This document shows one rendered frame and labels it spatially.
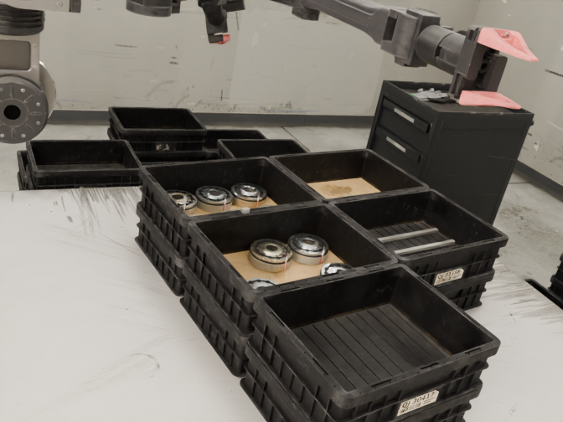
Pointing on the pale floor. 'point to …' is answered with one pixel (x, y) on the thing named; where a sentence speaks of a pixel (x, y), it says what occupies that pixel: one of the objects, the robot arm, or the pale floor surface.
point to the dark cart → (450, 144)
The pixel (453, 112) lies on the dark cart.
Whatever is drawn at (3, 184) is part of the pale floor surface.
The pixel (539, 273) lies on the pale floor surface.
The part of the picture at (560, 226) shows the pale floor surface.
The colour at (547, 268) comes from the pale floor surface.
